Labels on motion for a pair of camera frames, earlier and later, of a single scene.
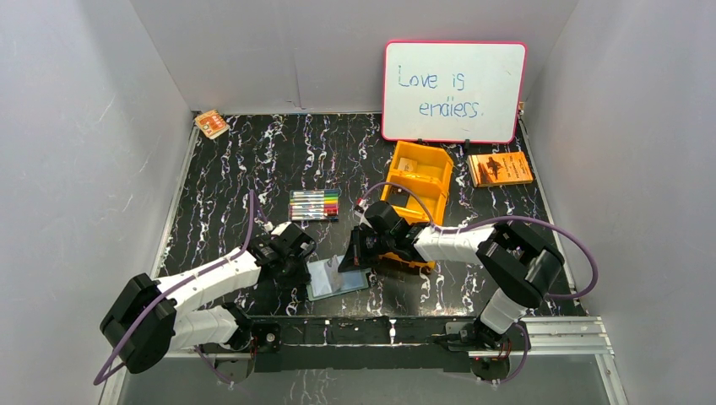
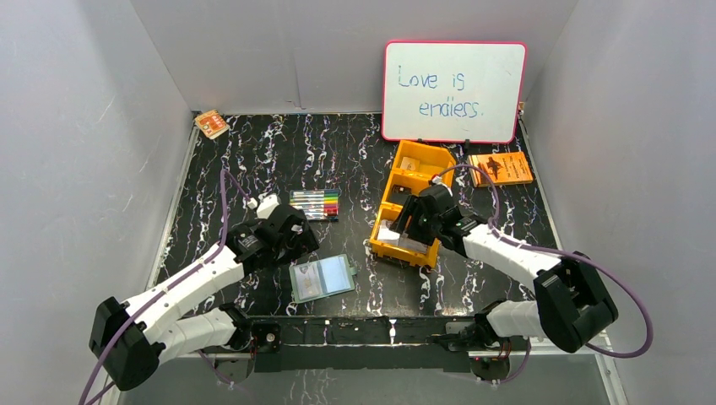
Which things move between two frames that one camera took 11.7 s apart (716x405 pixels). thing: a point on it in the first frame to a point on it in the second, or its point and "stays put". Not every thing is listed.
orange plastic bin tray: (423, 171) stays put
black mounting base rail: (369, 344) stays put
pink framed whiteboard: (454, 92) stays put
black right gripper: (355, 257) to (412, 206)
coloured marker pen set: (318, 205) stays put
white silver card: (333, 273) to (307, 280)
